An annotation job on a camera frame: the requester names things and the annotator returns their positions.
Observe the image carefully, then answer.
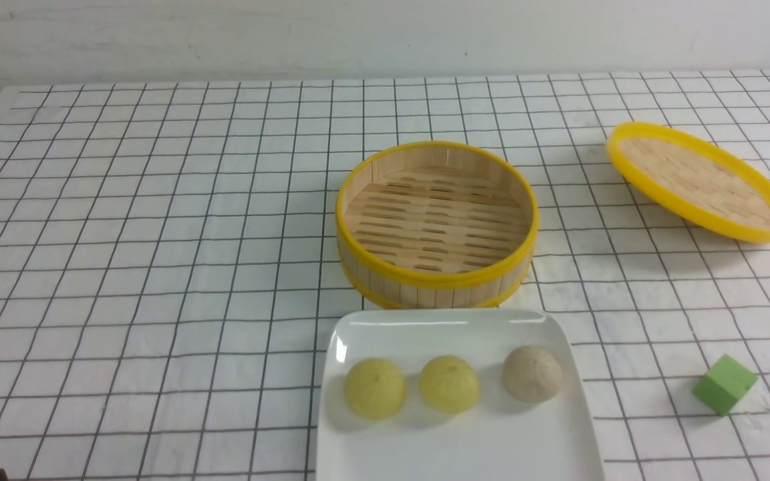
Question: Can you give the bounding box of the yellow steamed bun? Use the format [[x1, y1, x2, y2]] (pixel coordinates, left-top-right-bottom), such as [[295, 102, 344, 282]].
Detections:
[[418, 355, 481, 414], [344, 358, 407, 421]]

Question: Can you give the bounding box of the beige steamed bun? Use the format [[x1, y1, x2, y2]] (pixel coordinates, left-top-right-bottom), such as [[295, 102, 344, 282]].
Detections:
[[502, 346, 564, 403]]

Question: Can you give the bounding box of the white square plate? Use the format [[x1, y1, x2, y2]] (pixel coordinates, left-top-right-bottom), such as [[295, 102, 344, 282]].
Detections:
[[315, 309, 606, 480]]

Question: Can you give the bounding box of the bamboo steamer basket yellow rim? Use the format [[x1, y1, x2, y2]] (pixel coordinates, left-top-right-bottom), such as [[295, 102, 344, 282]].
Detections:
[[334, 141, 540, 309]]

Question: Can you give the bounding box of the white grid-pattern tablecloth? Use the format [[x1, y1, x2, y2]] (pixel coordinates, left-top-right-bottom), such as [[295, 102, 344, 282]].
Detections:
[[0, 69, 770, 480]]

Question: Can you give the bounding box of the bamboo steamer lid yellow rim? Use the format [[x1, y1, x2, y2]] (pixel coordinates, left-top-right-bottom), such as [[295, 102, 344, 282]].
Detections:
[[607, 122, 770, 244]]

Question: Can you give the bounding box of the green cube block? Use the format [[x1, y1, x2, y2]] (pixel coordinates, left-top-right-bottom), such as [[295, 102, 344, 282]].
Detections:
[[692, 354, 758, 417]]

